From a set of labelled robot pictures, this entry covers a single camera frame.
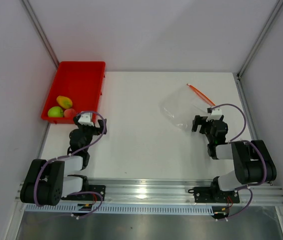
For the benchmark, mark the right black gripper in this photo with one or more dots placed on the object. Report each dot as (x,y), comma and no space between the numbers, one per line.
(197,121)

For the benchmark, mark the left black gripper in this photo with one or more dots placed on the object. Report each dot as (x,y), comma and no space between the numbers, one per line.
(96,132)

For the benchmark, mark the pink peach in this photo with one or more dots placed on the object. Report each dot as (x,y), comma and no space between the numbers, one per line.
(69,113)

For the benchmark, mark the yellow orange mango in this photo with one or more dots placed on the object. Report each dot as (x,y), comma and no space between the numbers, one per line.
(64,102)

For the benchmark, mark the clear zip top bag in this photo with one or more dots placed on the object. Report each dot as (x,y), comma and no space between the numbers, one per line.
(182,105)

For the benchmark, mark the green apple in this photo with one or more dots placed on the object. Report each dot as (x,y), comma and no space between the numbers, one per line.
(55,112)

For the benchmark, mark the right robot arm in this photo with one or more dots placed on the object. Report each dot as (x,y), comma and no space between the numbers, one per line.
(252,162)

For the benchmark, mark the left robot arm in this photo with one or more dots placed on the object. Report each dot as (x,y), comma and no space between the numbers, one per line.
(49,181)

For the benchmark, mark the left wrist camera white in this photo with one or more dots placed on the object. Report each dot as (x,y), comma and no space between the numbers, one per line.
(85,119)

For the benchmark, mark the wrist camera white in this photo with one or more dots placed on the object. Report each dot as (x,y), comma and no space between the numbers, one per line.
(85,119)
(214,113)

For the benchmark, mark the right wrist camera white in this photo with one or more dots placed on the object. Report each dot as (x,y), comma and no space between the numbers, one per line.
(214,113)

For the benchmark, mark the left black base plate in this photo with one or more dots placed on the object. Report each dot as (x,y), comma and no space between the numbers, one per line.
(100,189)

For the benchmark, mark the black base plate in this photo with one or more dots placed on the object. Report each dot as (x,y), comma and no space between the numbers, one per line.
(100,189)
(213,195)

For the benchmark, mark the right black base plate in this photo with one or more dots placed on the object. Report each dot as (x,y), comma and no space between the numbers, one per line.
(213,195)

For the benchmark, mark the aluminium mounting rail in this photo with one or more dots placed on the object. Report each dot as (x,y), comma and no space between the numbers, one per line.
(173,192)

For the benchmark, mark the white slotted cable duct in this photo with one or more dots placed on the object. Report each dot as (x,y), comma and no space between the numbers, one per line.
(112,208)

